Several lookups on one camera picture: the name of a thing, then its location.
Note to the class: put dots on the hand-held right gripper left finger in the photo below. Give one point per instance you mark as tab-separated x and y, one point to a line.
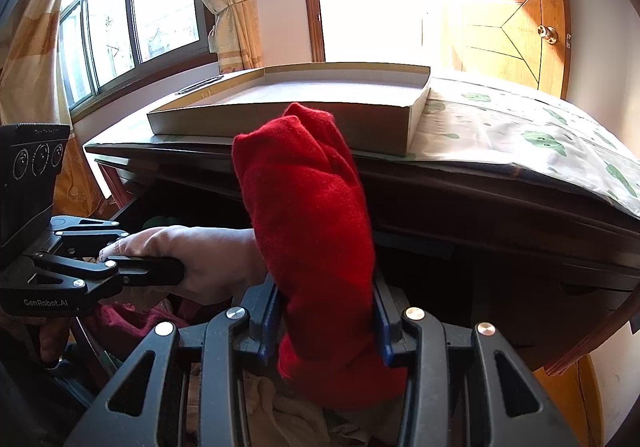
270	322

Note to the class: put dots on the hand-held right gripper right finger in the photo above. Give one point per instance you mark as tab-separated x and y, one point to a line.
382	327

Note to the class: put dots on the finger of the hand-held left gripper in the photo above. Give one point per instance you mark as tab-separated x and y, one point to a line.
150	272
90	232

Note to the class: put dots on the pale pink underwear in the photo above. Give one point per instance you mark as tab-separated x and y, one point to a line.
210	257

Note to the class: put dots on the shallow cardboard box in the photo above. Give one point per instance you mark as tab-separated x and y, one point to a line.
300	92

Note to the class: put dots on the orange beige curtain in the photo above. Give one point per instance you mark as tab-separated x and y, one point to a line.
30	52

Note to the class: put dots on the white cloth with green print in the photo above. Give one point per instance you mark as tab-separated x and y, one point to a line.
500	127

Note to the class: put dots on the wooden door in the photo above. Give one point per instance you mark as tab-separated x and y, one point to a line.
520	27

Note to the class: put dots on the brass door knob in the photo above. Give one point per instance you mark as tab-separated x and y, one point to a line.
548	33

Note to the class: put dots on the window with dark frame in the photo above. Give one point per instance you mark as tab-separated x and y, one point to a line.
150	12

